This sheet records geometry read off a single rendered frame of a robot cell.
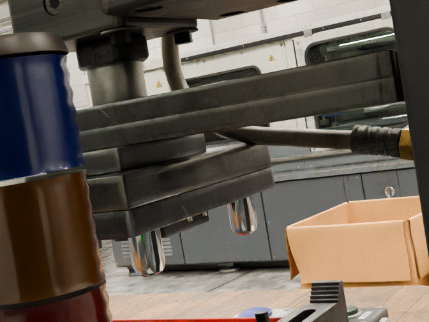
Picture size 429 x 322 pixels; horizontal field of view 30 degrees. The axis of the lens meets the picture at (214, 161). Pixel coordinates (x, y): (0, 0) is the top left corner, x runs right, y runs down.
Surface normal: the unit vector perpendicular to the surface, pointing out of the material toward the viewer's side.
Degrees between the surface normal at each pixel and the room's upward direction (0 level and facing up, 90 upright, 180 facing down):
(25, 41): 71
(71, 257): 104
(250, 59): 90
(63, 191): 76
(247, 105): 90
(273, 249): 90
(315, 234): 88
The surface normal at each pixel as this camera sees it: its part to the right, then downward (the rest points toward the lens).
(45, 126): 0.58, -0.30
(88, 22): -0.51, 0.13
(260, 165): 0.84, -0.11
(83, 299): 0.75, 0.15
